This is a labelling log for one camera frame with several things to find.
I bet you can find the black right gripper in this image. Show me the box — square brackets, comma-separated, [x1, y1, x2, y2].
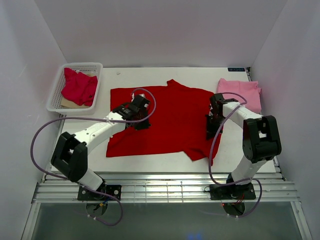
[205, 114, 227, 140]

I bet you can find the red t shirt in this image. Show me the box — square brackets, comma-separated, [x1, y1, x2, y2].
[106, 79, 221, 161]

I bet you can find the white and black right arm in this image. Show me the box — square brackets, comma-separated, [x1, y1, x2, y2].
[206, 93, 282, 201]

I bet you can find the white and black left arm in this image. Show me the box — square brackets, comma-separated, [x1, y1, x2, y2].
[51, 94, 150, 200]

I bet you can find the folded pink t shirt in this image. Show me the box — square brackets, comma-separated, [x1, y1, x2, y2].
[216, 78, 262, 114]

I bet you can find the blue label on table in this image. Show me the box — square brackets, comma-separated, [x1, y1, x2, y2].
[227, 67, 246, 72]

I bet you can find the crimson shirt in basket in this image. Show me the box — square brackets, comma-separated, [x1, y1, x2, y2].
[61, 67, 98, 107]

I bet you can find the beige cloth in basket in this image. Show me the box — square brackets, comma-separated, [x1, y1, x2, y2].
[60, 97, 90, 109]

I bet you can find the white plastic basket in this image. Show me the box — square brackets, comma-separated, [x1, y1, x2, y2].
[46, 62, 103, 116]

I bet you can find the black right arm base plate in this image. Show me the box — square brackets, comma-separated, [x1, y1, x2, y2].
[208, 183, 256, 200]

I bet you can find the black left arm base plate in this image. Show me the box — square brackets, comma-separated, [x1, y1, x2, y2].
[77, 184, 122, 201]

